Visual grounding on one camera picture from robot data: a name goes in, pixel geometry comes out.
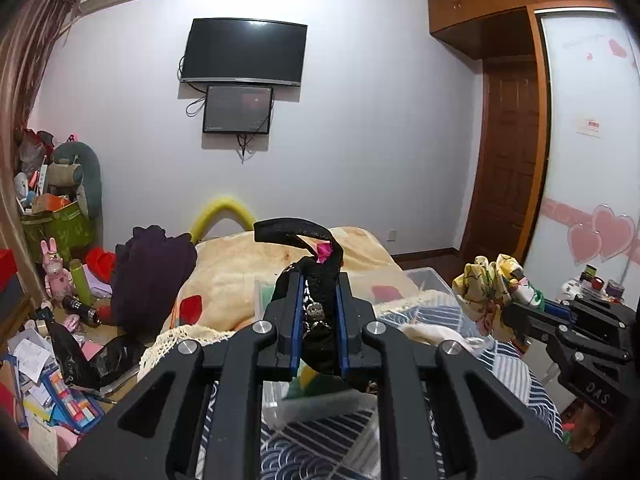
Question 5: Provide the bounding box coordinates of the clear plastic storage box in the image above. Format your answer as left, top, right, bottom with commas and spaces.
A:
262, 266, 459, 429

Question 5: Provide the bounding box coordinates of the black plastic bag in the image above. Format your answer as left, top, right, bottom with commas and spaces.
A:
36, 308, 145, 391

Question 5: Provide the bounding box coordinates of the pink bunny toy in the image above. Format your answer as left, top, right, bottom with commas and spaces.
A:
40, 237, 74, 304

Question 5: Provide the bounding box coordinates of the brown wooden door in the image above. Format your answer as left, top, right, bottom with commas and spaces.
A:
460, 56, 539, 261

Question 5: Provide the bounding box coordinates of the green storage box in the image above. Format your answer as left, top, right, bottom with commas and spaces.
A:
21, 202, 96, 264

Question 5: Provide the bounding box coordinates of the striped curtain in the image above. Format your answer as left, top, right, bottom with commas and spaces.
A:
1, 0, 77, 304

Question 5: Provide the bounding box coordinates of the white wardrobe sliding door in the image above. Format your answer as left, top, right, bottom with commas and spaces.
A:
525, 8, 639, 308

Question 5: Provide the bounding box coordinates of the colourful pencil case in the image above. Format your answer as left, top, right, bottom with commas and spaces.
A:
41, 366, 104, 434

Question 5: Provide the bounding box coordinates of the large wall television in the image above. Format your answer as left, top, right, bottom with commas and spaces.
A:
180, 18, 308, 86

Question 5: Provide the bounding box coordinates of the small wall monitor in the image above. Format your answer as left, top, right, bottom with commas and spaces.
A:
203, 84, 273, 134

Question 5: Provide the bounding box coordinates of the white cloth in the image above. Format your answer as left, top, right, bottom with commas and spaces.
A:
399, 323, 490, 356

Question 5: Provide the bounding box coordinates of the black lace band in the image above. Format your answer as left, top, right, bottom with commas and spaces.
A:
254, 218, 343, 376

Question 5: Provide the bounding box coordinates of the dark purple garment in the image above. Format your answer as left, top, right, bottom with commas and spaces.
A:
111, 226, 198, 337

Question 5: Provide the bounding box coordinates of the floral fabric scrunchie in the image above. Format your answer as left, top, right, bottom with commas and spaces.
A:
451, 254, 544, 342

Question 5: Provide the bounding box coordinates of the red box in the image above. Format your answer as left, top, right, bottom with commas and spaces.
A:
0, 249, 24, 321

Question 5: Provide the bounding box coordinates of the yellow green sponge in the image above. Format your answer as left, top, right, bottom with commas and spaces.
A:
285, 363, 350, 399

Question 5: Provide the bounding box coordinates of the beige patchwork blanket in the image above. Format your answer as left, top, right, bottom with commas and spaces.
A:
162, 226, 419, 332

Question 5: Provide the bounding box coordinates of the black bottle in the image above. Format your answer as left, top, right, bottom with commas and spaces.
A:
62, 296, 102, 327

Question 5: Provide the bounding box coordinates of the grey plush toy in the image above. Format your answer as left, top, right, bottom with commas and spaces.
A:
44, 141, 102, 220

